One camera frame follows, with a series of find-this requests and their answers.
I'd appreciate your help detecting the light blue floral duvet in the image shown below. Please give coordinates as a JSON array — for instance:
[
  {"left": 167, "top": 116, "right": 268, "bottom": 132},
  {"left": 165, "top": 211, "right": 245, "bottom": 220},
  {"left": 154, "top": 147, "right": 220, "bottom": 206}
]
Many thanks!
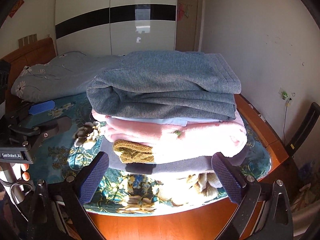
[{"left": 11, "top": 51, "right": 120, "bottom": 103}]

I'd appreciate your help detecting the orange wooden headboard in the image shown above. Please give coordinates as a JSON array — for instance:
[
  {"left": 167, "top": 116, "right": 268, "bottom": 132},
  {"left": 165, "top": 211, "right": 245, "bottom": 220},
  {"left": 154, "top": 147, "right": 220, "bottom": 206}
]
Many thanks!
[{"left": 2, "top": 37, "right": 56, "bottom": 113}]

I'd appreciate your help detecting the wall socket with cable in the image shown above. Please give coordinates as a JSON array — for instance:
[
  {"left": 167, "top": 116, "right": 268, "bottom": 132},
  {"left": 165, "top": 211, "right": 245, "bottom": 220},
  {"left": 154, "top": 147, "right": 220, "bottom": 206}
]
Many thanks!
[{"left": 279, "top": 88, "right": 295, "bottom": 144}]

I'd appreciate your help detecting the mustard yellow knitted garment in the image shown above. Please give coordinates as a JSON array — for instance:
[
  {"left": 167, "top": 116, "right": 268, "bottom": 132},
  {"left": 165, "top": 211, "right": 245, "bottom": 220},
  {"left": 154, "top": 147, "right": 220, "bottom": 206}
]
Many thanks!
[{"left": 112, "top": 140, "right": 155, "bottom": 164}]

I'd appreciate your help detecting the wooden bed footboard frame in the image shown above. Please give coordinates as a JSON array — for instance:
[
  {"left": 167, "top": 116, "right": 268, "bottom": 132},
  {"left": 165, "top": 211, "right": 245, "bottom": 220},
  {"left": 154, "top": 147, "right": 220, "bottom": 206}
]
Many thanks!
[{"left": 89, "top": 95, "right": 289, "bottom": 239}]

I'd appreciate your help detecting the pink fluffy folded garment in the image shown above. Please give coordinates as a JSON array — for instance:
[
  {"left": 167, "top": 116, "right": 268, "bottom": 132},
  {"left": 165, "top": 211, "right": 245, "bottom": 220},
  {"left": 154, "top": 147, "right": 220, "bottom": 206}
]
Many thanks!
[{"left": 92, "top": 111, "right": 247, "bottom": 164}]

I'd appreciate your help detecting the white black-striped wardrobe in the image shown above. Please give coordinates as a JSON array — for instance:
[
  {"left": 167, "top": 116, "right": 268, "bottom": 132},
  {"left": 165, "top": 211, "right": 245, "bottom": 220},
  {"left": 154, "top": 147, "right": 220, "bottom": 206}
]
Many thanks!
[{"left": 55, "top": 0, "right": 177, "bottom": 56}]

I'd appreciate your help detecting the grey sweater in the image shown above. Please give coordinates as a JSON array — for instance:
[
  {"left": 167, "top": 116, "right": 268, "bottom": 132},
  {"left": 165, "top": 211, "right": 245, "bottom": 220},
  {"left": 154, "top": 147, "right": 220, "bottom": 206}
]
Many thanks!
[{"left": 87, "top": 51, "right": 241, "bottom": 121}]

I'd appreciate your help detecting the light blue folded garment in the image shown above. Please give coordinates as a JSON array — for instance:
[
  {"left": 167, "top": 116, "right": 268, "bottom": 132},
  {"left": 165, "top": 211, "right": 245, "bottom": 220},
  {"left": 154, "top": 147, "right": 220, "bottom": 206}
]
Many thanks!
[{"left": 112, "top": 116, "right": 221, "bottom": 127}]

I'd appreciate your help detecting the grey folded garment bottom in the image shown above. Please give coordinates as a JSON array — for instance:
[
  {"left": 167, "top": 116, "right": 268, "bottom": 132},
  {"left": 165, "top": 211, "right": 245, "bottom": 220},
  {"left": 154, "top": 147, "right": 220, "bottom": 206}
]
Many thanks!
[{"left": 100, "top": 137, "right": 250, "bottom": 175}]

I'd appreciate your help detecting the teal floral bed blanket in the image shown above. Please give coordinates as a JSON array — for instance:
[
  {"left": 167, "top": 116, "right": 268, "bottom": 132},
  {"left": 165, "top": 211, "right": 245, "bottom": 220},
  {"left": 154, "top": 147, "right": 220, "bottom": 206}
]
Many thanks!
[{"left": 23, "top": 94, "right": 271, "bottom": 216}]

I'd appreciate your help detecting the person's left hand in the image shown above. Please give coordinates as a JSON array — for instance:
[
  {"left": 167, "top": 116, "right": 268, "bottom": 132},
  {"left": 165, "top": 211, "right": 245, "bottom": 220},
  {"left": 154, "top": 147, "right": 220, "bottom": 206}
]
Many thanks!
[{"left": 21, "top": 164, "right": 30, "bottom": 181}]

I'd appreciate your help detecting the wooden door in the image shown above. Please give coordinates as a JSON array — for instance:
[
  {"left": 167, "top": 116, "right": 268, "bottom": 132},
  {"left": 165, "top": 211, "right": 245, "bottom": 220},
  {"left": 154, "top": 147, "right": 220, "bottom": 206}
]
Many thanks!
[{"left": 175, "top": 0, "right": 203, "bottom": 51}]

